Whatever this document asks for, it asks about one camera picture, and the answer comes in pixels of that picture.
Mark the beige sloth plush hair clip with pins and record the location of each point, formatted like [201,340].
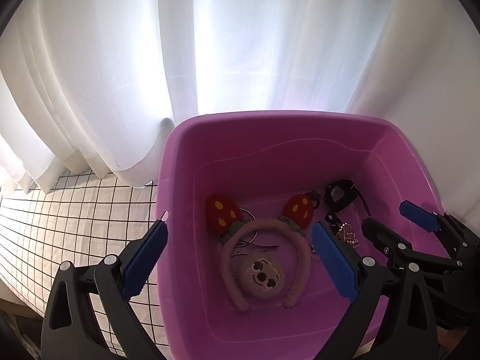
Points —
[260,275]

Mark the pearl hair claw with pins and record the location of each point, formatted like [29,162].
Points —
[347,235]

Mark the large silver bangle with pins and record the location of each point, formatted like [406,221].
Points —
[255,232]

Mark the black hair clip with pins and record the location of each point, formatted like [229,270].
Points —
[264,248]

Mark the white curtain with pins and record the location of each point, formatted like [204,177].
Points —
[187,45]

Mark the pink strawberry plush headband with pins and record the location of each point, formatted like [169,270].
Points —
[228,270]

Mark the white checkered tablecloth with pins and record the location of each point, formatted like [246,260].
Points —
[75,225]

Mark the black dotted hair bow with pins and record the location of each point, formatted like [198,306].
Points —
[330,217]

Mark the black wrist watch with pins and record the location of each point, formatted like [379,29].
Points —
[339,195]

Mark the pink plastic tub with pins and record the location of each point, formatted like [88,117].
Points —
[270,165]

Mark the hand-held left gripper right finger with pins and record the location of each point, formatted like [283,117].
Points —
[333,260]

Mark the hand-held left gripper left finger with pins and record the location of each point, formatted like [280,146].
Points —
[146,258]

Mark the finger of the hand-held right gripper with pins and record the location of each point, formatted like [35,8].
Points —
[382,238]
[416,213]

